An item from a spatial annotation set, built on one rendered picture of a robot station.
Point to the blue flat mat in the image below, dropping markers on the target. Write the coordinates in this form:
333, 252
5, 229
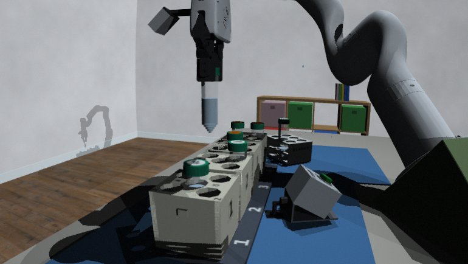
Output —
127, 237

